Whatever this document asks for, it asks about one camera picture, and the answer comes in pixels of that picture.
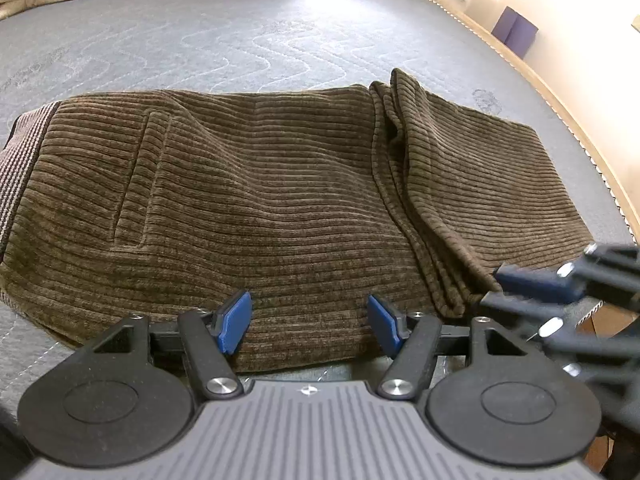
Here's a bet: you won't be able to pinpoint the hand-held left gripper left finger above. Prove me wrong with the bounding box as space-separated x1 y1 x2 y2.
82 290 253 402

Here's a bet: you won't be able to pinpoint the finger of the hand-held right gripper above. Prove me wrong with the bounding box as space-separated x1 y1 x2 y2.
494 244 640 304
478 293 640 396

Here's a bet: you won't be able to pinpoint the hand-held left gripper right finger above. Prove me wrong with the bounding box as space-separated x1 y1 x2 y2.
367 294 531 402

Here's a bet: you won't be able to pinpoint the brown corduroy pants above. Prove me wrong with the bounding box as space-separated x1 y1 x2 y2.
0 67 596 373

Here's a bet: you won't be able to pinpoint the purple box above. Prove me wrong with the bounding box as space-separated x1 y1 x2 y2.
492 6 539 59

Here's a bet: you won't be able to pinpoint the grey quilted mattress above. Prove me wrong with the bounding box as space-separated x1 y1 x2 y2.
0 0 633 401

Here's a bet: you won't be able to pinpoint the wooden bed frame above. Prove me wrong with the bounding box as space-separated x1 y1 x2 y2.
440 0 640 246

